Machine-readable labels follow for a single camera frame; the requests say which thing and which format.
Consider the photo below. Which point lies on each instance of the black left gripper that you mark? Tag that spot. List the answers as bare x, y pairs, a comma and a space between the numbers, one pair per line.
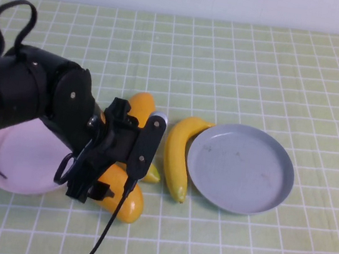
113, 141

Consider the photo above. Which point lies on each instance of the orange mango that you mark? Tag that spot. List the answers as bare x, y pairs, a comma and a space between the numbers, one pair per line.
128, 203

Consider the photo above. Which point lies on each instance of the slightly curved yellow banana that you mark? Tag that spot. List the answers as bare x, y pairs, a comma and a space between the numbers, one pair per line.
151, 176

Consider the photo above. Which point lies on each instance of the strongly curved yellow banana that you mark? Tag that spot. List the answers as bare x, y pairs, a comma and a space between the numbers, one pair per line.
174, 159

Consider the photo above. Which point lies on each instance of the yellow mango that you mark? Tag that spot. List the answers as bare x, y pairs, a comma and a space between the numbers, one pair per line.
142, 107

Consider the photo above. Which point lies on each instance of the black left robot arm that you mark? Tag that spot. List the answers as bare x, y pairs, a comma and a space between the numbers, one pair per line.
19, 96

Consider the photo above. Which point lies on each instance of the pink plate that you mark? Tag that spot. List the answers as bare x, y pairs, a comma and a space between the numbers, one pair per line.
25, 160

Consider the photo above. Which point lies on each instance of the grey plate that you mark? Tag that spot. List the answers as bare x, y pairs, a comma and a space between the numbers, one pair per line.
239, 168

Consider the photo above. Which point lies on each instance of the green checkered tablecloth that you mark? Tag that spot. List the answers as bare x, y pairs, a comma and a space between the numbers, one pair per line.
258, 82

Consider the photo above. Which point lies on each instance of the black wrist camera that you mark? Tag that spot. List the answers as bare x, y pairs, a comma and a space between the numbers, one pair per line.
146, 146

